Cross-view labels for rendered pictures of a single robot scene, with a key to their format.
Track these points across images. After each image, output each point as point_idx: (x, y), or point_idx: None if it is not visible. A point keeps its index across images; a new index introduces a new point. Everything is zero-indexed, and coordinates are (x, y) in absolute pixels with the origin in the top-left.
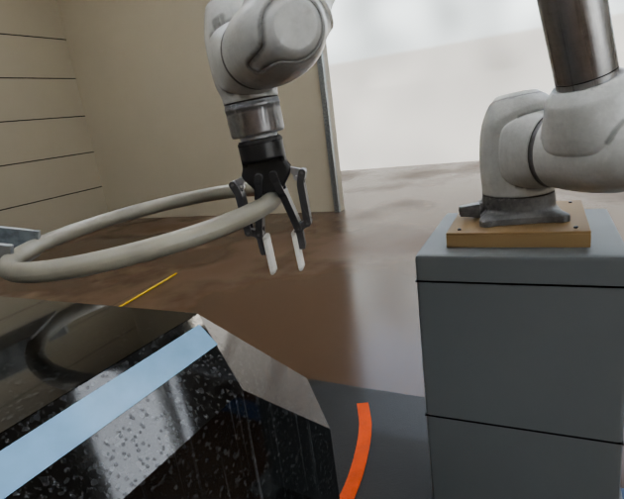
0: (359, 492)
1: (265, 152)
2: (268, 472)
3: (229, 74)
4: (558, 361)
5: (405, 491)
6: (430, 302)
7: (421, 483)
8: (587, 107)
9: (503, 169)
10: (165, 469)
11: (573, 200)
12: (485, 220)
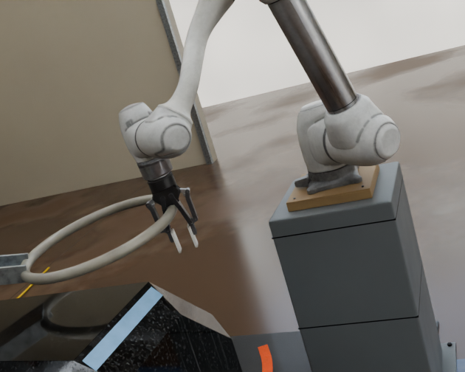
0: None
1: (165, 185)
2: (201, 359)
3: (141, 152)
4: (368, 272)
5: None
6: (284, 250)
7: None
8: (342, 124)
9: (314, 156)
10: (157, 349)
11: None
12: (310, 189)
